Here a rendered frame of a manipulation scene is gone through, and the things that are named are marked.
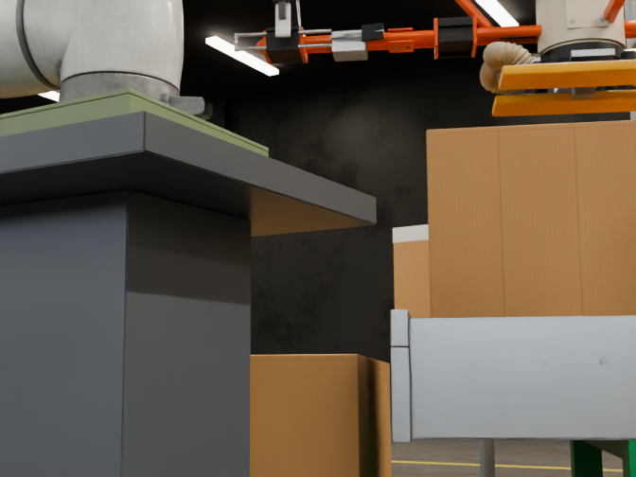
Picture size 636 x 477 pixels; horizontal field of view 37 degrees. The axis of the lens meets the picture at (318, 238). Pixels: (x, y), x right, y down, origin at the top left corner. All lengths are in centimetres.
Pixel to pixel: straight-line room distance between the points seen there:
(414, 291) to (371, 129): 783
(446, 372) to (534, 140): 47
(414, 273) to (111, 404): 228
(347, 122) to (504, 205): 949
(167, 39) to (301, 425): 76
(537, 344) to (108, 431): 74
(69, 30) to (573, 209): 92
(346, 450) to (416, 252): 165
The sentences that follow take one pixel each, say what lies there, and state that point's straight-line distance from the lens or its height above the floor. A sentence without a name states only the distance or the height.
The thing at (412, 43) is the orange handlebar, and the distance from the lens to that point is 197.
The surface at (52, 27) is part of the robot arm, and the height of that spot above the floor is 94.
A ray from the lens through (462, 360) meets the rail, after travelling 153.
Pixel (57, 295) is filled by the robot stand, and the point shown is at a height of 60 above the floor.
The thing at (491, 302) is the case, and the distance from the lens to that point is 169.
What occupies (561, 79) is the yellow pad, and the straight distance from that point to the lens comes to 188.
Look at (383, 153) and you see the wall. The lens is 1087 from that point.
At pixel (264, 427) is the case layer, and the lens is 171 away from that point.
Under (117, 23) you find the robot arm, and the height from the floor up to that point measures 94.
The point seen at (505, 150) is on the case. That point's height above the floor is 90.
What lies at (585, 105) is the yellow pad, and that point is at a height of 106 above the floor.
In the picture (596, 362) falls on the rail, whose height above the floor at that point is 52.
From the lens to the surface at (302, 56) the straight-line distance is 200.
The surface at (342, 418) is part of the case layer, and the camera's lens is 169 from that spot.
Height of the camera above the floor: 50
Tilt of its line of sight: 8 degrees up
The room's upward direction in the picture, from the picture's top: straight up
